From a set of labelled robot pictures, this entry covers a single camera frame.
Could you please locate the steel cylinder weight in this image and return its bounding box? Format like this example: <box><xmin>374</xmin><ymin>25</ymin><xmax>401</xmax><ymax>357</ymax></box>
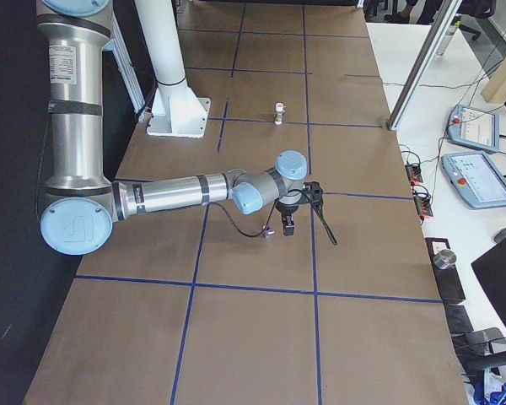
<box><xmin>433</xmin><ymin>249</ymin><xmax>456</xmax><ymax>270</ymax></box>

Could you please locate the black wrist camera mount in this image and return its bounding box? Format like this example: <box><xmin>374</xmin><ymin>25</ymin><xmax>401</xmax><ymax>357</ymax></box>
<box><xmin>303</xmin><ymin>181</ymin><xmax>324</xmax><ymax>210</ymax></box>

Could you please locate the far teach pendant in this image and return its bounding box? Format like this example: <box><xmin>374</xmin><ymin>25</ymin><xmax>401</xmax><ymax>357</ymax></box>
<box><xmin>447</xmin><ymin>104</ymin><xmax>500</xmax><ymax>154</ymax></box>

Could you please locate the aluminium frame post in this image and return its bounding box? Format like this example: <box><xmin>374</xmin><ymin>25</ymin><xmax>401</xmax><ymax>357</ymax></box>
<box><xmin>386</xmin><ymin>0</ymin><xmax>461</xmax><ymax>131</ymax></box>

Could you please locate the brown paper table cover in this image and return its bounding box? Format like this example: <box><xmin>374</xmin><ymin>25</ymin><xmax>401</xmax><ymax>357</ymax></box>
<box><xmin>25</xmin><ymin>2</ymin><xmax>466</xmax><ymax>404</ymax></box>

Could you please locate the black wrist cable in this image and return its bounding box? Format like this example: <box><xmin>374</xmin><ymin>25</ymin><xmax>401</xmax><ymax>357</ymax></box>
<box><xmin>208</xmin><ymin>181</ymin><xmax>338</xmax><ymax>246</ymax></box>

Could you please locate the teach pendant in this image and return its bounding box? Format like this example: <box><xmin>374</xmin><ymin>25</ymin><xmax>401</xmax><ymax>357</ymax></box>
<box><xmin>447</xmin><ymin>104</ymin><xmax>500</xmax><ymax>154</ymax></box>
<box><xmin>441</xmin><ymin>151</ymin><xmax>506</xmax><ymax>209</ymax></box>

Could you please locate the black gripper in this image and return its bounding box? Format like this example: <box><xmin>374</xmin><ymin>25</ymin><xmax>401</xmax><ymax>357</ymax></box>
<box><xmin>276</xmin><ymin>201</ymin><xmax>299</xmax><ymax>236</ymax></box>

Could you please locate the orange black connector block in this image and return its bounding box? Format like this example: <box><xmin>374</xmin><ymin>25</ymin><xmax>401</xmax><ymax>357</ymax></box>
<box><xmin>405</xmin><ymin>164</ymin><xmax>423</xmax><ymax>185</ymax></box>

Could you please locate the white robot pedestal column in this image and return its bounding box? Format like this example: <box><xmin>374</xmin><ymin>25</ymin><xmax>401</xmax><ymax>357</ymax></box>
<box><xmin>135</xmin><ymin>0</ymin><xmax>211</xmax><ymax>138</ymax></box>

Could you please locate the black computer mouse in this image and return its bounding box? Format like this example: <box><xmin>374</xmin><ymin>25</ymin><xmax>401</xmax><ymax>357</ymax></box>
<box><xmin>493</xmin><ymin>228</ymin><xmax>506</xmax><ymax>244</ymax></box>

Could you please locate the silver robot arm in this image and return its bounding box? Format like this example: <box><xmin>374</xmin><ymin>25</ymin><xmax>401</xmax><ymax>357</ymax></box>
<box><xmin>36</xmin><ymin>1</ymin><xmax>312</xmax><ymax>256</ymax></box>

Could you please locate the near teach pendant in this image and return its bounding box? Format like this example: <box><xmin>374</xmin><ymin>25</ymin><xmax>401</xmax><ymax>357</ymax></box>
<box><xmin>441</xmin><ymin>151</ymin><xmax>506</xmax><ymax>209</ymax></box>

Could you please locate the black box under cylinder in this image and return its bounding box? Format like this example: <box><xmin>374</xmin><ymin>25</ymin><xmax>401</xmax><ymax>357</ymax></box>
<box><xmin>425</xmin><ymin>237</ymin><xmax>466</xmax><ymax>305</ymax></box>

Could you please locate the white brass PPR valve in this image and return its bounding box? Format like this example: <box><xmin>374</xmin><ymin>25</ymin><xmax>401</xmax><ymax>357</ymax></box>
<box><xmin>273</xmin><ymin>102</ymin><xmax>286</xmax><ymax>126</ymax></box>

